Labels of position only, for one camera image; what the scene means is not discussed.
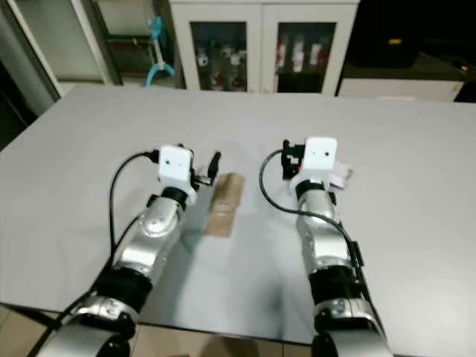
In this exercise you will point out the brown cardboard piece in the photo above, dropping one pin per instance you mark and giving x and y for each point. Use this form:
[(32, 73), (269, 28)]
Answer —
[(227, 208)]

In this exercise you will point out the white crumpled paper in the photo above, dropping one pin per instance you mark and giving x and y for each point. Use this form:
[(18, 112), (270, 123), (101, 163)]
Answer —
[(342, 175)]

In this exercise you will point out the white low TV stand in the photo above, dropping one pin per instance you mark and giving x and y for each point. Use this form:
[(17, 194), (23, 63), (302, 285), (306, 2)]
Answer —
[(394, 89)]

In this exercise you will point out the white mug with dark print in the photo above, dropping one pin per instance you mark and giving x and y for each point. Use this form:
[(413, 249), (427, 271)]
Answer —
[(203, 59), (232, 58)]

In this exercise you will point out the dark wooden speaker cabinet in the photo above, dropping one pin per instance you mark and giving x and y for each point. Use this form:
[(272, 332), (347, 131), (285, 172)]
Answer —
[(390, 30)]

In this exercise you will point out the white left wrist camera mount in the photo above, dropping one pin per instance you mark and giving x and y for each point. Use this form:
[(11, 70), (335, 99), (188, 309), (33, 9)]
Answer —
[(176, 165)]

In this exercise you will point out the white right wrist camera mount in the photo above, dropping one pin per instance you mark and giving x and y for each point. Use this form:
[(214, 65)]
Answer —
[(320, 155)]

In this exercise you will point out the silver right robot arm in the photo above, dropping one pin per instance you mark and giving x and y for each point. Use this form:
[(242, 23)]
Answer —
[(323, 245)]

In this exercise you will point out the white glass-door cabinet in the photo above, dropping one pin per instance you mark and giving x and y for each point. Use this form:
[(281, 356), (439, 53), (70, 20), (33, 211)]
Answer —
[(260, 44)]

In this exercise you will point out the black table frame bar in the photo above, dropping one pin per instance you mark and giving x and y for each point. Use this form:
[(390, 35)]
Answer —
[(44, 320)]

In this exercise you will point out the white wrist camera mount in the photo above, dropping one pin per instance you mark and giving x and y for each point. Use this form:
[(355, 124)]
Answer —
[(176, 165), (320, 155)]

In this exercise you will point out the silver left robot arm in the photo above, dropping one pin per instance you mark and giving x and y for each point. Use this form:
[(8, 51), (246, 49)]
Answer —
[(149, 238)]

